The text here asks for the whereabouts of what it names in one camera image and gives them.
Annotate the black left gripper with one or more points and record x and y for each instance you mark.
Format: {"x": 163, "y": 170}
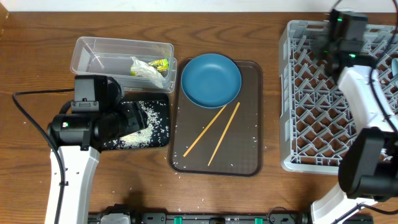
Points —
{"x": 131, "y": 114}

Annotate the white tissue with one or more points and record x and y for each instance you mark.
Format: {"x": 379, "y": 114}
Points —
{"x": 140, "y": 68}

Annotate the yellow green snack wrapper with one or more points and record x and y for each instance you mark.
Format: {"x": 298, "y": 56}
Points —
{"x": 160, "y": 65}

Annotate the wooden chopstick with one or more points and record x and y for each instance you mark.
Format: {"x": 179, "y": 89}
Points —
{"x": 224, "y": 133}
{"x": 204, "y": 131}

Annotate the dark blue plate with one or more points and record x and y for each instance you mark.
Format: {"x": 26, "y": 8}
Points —
{"x": 211, "y": 80}

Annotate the light blue bowl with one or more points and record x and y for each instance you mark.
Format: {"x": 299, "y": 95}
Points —
{"x": 394, "y": 67}

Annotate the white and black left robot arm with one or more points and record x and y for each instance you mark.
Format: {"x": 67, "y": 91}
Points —
{"x": 79, "y": 137}

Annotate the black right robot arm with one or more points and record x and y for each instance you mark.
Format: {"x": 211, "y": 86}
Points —
{"x": 368, "y": 172}

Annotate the grey dishwasher rack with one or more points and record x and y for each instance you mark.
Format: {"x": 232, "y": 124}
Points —
{"x": 316, "y": 126}

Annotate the pile of white rice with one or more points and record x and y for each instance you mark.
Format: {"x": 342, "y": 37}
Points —
{"x": 146, "y": 130}

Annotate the black plastic bin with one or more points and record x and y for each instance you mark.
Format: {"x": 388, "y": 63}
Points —
{"x": 155, "y": 124}

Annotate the clear plastic bin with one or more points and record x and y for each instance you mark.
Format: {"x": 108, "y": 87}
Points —
{"x": 112, "y": 57}

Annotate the dark brown serving tray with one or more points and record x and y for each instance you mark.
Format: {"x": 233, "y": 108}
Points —
{"x": 240, "y": 153}

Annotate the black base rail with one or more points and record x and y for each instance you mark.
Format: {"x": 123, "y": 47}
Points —
{"x": 123, "y": 214}

